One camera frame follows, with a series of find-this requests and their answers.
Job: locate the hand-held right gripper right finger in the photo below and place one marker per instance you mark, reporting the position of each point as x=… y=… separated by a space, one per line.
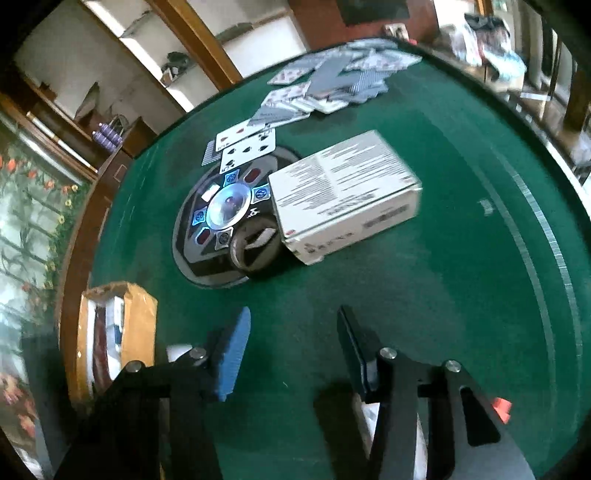
x=355 y=357

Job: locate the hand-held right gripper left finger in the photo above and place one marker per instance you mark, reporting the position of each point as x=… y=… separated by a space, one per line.
x=233 y=350

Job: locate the brown cardboard box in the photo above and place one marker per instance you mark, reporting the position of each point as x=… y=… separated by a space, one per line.
x=138 y=318

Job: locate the large white printed box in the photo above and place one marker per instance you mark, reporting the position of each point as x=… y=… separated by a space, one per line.
x=341 y=184

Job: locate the round table control panel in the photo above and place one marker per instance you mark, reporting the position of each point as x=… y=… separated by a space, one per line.
x=221 y=207

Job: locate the white bottle with orange cap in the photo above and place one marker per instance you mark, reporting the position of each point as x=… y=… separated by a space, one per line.
x=502 y=410

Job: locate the low wooden cabinet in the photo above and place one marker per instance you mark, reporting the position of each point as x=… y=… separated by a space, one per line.
x=134 y=138

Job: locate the pile of playing cards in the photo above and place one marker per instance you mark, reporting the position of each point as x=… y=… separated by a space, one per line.
x=332 y=78

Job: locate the dark ornament on shelf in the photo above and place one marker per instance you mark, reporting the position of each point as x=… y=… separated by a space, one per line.
x=175 y=67

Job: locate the small white red box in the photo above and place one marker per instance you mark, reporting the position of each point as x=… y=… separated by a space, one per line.
x=397 y=31

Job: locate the pile of plastic bags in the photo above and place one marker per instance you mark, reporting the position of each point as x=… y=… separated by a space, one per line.
x=485 y=46

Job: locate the flower wall poster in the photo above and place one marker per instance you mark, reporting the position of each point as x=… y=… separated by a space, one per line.
x=27 y=221

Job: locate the white wall shelf unit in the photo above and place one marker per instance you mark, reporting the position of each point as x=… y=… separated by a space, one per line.
x=138 y=41

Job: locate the dark framed wall panel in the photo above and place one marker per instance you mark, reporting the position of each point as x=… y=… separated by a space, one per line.
x=369 y=11

